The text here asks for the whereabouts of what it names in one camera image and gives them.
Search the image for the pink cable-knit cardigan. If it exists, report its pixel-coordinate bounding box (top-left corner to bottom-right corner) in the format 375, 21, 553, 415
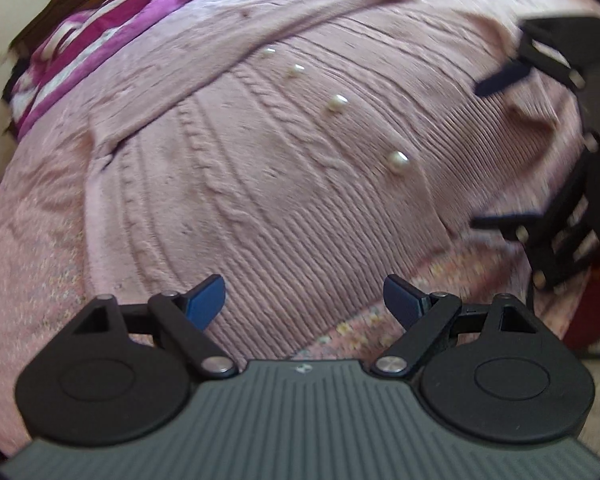
82, 0, 597, 356

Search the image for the red patterned clothing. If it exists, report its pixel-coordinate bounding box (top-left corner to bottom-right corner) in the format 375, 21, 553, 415
565, 255, 600, 357

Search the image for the purple white striped blanket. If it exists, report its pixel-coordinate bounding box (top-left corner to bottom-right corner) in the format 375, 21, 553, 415
5, 0, 202, 139

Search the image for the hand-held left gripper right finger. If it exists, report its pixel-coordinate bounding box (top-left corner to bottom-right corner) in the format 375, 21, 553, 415
372, 275, 563, 378

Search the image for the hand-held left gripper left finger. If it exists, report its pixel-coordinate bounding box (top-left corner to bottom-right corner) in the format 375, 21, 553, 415
47, 275, 238, 380

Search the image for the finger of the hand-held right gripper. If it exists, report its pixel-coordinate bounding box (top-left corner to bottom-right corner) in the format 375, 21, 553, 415
474, 34, 584, 98
472, 152, 600, 289

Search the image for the dark wooden headboard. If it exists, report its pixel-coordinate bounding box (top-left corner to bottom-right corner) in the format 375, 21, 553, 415
0, 0, 118, 61

